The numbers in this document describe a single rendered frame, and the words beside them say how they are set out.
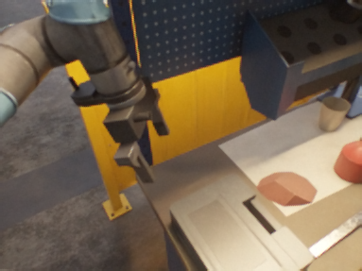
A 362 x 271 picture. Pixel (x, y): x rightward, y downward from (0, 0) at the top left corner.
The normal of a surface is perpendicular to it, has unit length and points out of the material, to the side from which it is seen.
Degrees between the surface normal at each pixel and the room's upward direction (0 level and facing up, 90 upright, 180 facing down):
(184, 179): 0
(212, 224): 0
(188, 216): 0
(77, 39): 90
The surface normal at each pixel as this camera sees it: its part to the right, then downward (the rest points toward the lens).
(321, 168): -0.04, -0.75
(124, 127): -0.18, 0.68
